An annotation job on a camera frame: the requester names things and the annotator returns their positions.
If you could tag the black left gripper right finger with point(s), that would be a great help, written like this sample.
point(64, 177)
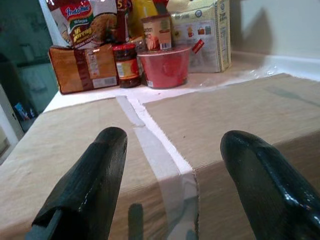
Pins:
point(270, 185)

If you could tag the brown taped cardboard box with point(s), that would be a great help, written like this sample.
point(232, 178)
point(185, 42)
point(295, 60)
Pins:
point(75, 150)

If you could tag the Indomie noodle multipack bag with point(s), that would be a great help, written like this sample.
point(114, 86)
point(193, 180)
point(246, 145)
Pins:
point(82, 22)

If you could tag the yellow snack bag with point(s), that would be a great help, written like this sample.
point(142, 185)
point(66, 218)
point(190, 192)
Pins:
point(142, 15)

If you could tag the red beige instant cup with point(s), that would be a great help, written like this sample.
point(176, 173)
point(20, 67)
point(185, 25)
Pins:
point(157, 32)

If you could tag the cream white printed package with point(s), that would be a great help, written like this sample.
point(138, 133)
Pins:
point(207, 37)

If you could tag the brown orange noodle packet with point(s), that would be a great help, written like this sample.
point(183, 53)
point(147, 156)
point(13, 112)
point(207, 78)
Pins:
point(82, 68)

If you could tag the dark sauce jar red lid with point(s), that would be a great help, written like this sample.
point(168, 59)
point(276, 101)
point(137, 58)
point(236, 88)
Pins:
point(127, 66)

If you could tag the dark red noodle packet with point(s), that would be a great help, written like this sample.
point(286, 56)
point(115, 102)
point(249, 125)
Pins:
point(122, 20)

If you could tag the red instant noodle bowl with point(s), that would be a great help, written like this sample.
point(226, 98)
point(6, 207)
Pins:
point(165, 67)

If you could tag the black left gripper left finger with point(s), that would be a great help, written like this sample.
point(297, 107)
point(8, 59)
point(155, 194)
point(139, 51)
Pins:
point(85, 185)

